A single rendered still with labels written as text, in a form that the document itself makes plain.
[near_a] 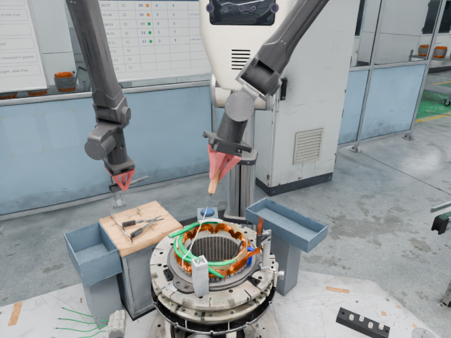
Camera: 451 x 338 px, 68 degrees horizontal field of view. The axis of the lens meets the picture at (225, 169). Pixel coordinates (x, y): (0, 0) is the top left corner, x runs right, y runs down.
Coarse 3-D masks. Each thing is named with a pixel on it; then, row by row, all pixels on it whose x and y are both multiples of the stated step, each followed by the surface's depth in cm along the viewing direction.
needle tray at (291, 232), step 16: (256, 208) 117; (272, 208) 118; (288, 208) 113; (256, 224) 111; (272, 224) 105; (288, 224) 111; (304, 224) 110; (320, 224) 105; (272, 240) 110; (288, 240) 103; (304, 240) 98; (320, 240) 103; (288, 256) 107; (288, 272) 111; (288, 288) 115
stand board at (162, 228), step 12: (156, 204) 115; (120, 216) 109; (132, 216) 109; (144, 216) 109; (156, 216) 109; (168, 216) 109; (108, 228) 103; (132, 228) 103; (156, 228) 103; (168, 228) 103; (180, 228) 103; (120, 240) 97; (144, 240) 97; (156, 240) 100; (120, 252) 93; (132, 252) 96
